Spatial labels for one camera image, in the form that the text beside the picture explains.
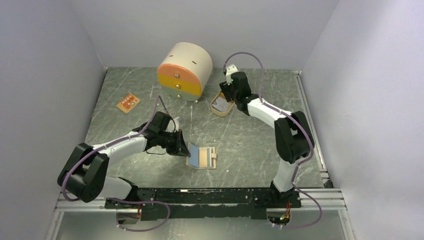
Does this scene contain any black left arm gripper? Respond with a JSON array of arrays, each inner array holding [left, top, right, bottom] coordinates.
[[158, 129, 191, 158]]

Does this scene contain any beige leather card holder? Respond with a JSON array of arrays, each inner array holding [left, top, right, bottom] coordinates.
[[186, 142, 217, 170]]

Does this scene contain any stack of cards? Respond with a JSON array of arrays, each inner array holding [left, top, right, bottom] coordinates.
[[211, 94, 232, 113]]

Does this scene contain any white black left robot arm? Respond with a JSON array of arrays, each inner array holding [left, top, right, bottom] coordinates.
[[57, 111, 191, 208]]

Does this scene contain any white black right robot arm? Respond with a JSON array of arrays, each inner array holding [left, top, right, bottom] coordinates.
[[219, 69, 315, 207]]

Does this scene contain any beige oval card tray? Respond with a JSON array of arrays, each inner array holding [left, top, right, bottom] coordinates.
[[210, 91, 235, 117]]

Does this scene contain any orange patterned card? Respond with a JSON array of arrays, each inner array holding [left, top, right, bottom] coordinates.
[[115, 93, 141, 114]]

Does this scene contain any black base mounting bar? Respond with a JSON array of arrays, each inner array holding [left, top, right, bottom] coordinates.
[[104, 187, 302, 221]]

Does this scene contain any round pastel drawer cabinet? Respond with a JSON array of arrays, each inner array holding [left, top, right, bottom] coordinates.
[[157, 42, 213, 102]]

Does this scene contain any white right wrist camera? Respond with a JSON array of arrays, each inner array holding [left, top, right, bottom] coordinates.
[[224, 64, 239, 85]]

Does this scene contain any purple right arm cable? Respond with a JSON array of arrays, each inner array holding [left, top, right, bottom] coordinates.
[[222, 51, 323, 229]]

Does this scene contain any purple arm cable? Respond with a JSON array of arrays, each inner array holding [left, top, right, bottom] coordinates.
[[61, 96, 175, 233], [222, 51, 323, 229]]

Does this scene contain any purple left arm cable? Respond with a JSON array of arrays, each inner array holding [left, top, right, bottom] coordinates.
[[61, 96, 175, 233]]

